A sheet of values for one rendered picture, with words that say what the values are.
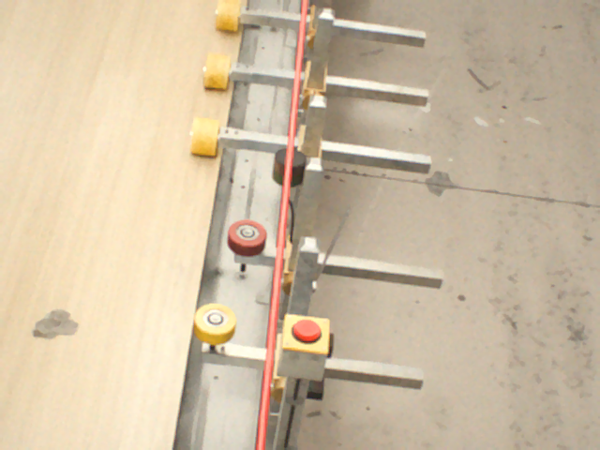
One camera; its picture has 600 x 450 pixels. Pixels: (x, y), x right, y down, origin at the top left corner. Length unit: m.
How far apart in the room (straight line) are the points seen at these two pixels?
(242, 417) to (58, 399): 0.49
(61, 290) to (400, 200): 1.91
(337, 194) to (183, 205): 1.53
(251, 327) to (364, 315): 0.99
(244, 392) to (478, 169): 1.91
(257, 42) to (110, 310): 1.43
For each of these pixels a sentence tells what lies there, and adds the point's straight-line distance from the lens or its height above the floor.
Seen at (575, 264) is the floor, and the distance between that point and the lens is 3.95.
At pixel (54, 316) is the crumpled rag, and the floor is 0.91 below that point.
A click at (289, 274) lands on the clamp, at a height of 0.87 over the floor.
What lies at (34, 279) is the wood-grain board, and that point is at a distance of 2.32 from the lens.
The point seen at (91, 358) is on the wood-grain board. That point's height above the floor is 0.90.
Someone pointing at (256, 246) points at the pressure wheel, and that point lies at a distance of 2.41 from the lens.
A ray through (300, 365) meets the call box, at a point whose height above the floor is 1.18.
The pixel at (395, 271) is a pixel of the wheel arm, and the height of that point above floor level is 0.86.
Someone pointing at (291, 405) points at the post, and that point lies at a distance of 1.92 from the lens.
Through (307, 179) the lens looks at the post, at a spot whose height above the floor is 1.11.
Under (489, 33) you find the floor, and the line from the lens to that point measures 4.95.
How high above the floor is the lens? 2.55
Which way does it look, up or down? 42 degrees down
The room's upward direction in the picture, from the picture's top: 10 degrees clockwise
